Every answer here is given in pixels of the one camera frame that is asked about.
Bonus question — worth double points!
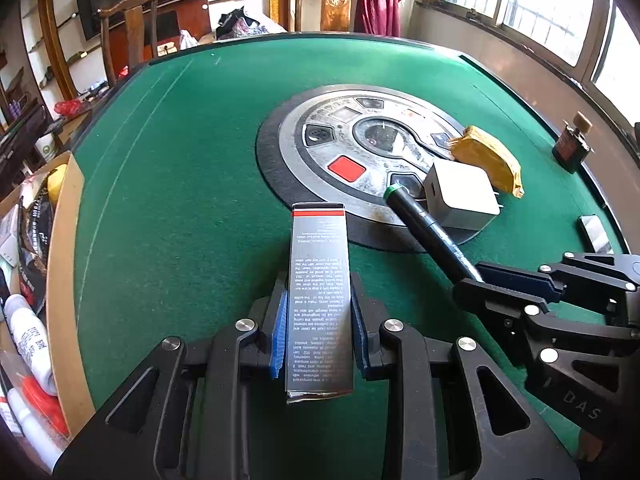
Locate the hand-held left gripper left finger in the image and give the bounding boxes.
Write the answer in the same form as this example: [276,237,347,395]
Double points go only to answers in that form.
[52,273,289,480]

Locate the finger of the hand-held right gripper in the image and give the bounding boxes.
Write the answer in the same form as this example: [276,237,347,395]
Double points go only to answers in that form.
[475,252,640,302]
[452,277,640,396]

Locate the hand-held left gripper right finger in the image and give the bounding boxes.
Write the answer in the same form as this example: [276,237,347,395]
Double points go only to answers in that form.
[350,273,581,480]

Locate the grey black carton red stripe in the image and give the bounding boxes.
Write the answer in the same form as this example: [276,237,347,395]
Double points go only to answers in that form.
[284,202,355,405]

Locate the black marker green caps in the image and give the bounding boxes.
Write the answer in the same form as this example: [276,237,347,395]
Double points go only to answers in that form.
[384,185,483,283]

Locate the cardboard box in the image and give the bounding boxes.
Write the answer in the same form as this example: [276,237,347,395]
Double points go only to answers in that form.
[0,150,97,466]

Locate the person's right hand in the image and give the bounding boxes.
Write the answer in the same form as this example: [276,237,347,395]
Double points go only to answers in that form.
[580,430,607,463]

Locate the white charger plug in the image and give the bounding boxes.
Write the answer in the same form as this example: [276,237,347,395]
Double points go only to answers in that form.
[424,160,503,231]

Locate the yellow cloth packet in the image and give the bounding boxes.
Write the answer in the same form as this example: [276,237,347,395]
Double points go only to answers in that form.
[447,125,526,200]

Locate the small brown bottle tan cap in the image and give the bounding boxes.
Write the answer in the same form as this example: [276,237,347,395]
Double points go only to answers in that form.
[552,111,596,173]

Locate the round mahjong table control panel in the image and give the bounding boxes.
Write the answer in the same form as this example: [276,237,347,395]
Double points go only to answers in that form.
[255,84,501,253]

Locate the black printed pouch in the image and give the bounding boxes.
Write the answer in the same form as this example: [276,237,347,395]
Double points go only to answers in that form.
[17,187,56,311]

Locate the yellow round object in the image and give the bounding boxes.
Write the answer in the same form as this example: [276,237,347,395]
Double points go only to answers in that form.
[46,164,68,206]

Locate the dark red cloth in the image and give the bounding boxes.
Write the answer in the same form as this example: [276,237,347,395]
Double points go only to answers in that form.
[354,0,406,38]

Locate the black bag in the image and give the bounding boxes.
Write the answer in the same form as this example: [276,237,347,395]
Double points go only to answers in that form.
[215,7,261,40]

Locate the wooden chair plain back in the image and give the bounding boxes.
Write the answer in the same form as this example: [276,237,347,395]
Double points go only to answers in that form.
[97,0,166,88]

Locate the wooden display shelf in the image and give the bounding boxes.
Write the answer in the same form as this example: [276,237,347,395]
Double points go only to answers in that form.
[0,0,126,111]

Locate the window with metal frame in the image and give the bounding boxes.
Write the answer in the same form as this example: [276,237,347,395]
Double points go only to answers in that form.
[442,0,640,126]

